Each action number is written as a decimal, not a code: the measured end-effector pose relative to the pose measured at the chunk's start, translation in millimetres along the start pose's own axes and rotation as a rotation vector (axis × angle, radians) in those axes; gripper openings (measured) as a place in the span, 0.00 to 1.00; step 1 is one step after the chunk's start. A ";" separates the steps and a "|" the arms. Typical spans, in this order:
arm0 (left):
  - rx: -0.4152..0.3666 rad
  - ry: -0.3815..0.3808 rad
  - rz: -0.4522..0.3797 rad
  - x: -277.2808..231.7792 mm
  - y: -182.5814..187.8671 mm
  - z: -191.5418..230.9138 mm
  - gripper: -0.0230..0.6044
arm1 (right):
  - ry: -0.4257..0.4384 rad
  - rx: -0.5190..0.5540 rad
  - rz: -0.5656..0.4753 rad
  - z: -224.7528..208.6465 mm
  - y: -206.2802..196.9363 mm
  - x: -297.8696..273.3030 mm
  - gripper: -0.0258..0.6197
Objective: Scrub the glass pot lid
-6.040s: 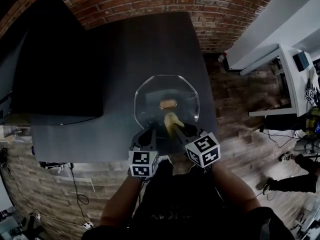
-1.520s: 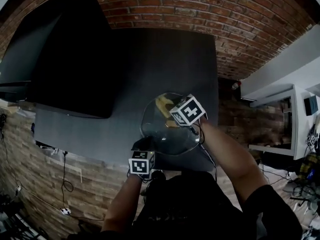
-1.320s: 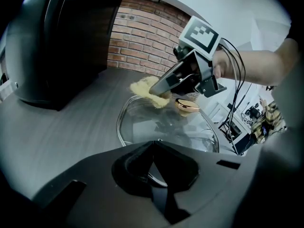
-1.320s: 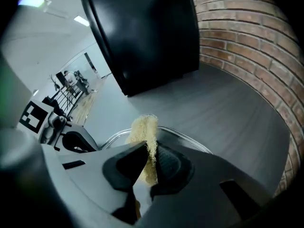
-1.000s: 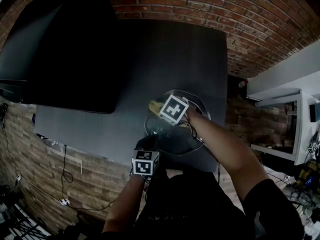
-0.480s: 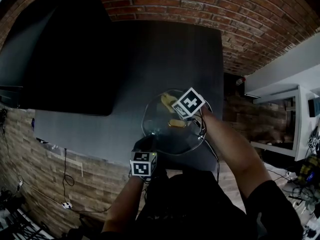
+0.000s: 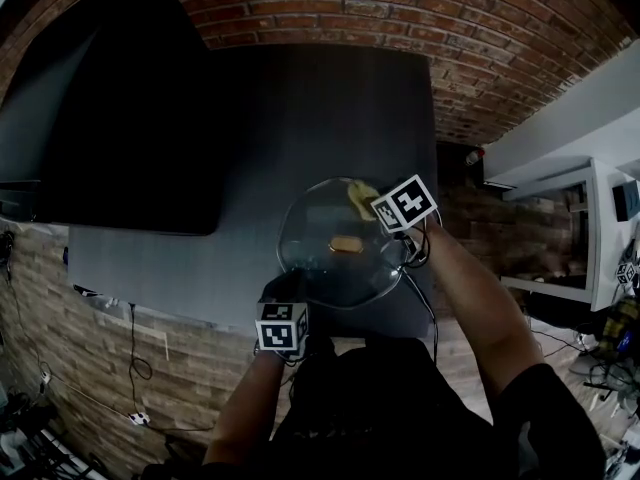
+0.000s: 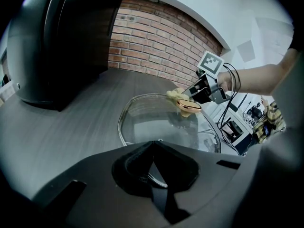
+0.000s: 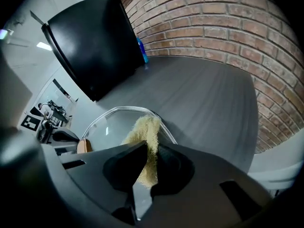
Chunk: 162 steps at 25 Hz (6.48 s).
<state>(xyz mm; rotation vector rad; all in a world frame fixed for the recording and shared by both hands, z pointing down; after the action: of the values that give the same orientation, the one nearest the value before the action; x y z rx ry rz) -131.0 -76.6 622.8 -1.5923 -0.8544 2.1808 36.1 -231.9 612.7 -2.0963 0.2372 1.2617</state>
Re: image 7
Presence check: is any black floor cable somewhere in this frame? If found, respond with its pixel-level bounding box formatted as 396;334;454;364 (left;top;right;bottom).
128;302;154;414

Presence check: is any yellow sponge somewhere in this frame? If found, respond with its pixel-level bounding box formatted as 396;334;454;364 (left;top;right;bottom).
346;178;381;222

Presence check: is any white desk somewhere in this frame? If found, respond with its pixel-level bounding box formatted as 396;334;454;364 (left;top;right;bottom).
499;156;640;313

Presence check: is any black equipment rack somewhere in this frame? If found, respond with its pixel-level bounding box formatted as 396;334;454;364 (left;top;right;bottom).
0;392;101;480

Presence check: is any yellow plaid cloth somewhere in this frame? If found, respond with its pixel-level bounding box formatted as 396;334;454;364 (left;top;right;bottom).
599;297;640;357

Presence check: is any person's right forearm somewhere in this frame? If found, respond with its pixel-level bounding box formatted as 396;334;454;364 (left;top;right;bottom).
407;217;546;404

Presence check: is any person's black shirt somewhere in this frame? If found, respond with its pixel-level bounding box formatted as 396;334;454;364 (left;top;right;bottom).
144;335;609;480

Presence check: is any person's left forearm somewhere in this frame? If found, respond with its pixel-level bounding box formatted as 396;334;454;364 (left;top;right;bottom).
202;352;289;467

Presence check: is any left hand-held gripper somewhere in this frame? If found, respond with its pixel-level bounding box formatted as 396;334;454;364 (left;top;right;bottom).
254;268;310;362

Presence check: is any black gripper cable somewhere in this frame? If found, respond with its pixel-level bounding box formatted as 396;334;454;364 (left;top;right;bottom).
399;217;441;364

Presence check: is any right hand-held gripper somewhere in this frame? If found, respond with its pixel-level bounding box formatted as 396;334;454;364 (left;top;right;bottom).
370;173;444;242

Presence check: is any small black box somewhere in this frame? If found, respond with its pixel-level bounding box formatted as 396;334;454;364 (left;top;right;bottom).
612;180;640;223

